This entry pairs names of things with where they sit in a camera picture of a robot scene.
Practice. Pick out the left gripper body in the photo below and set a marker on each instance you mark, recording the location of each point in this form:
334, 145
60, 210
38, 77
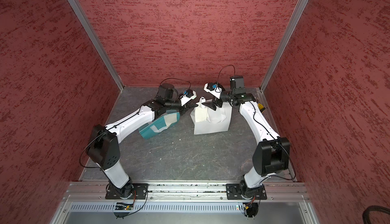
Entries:
183, 109

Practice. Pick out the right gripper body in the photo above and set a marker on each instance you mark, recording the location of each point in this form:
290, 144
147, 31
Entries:
218, 101

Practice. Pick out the white gift bag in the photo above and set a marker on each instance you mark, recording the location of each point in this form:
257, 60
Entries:
217, 121

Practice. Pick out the teal gift bag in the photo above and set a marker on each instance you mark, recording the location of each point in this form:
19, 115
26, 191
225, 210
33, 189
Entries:
160, 124

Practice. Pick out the white receipt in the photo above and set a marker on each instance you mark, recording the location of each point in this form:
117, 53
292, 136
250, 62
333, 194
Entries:
200, 112

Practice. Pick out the small white stapler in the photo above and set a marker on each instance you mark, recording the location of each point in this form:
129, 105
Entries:
202, 100

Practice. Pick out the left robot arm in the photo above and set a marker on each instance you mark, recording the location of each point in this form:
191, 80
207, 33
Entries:
152, 117

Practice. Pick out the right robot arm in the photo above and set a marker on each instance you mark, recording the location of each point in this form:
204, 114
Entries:
271, 155

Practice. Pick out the yellow pencil cup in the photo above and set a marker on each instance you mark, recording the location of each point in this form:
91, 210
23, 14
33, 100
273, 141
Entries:
261, 108

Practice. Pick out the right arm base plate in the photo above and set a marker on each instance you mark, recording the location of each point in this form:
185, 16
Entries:
241, 192

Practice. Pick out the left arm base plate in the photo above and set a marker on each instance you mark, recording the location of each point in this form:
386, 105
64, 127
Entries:
130, 191

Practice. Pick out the aluminium front rail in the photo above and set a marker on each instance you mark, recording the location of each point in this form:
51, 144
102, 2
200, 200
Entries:
187, 191

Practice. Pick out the right corner aluminium post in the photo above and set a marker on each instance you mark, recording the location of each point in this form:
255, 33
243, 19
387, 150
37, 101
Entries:
294, 19

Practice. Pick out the corner aluminium post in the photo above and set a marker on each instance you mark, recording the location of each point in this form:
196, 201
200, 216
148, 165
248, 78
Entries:
294, 19
82, 17

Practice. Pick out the perforated cable tray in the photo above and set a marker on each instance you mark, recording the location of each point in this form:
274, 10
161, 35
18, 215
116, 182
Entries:
159, 207

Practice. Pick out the left corner aluminium post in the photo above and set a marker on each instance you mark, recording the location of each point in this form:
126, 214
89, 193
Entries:
82, 17

